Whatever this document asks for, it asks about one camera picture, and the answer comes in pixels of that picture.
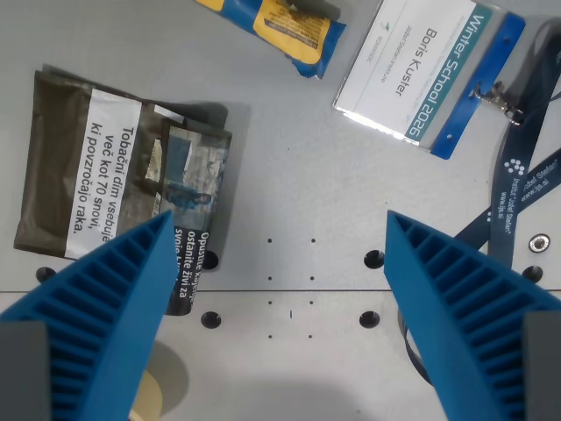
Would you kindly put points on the conference name badge holder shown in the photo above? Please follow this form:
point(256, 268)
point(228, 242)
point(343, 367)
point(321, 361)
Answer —
point(421, 74)

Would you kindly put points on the blue and yellow snack bag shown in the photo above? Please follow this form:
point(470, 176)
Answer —
point(289, 30)

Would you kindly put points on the olive tobacco pouch with warning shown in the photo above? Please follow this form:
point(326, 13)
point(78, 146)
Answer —
point(118, 175)

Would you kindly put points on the beige tape roll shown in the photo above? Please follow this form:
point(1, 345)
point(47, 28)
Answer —
point(151, 394)

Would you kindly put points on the silver table bolt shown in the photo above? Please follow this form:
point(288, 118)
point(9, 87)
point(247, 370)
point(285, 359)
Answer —
point(539, 242)

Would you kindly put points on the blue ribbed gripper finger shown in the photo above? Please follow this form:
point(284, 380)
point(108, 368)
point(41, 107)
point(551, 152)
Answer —
point(109, 298)
point(464, 307)

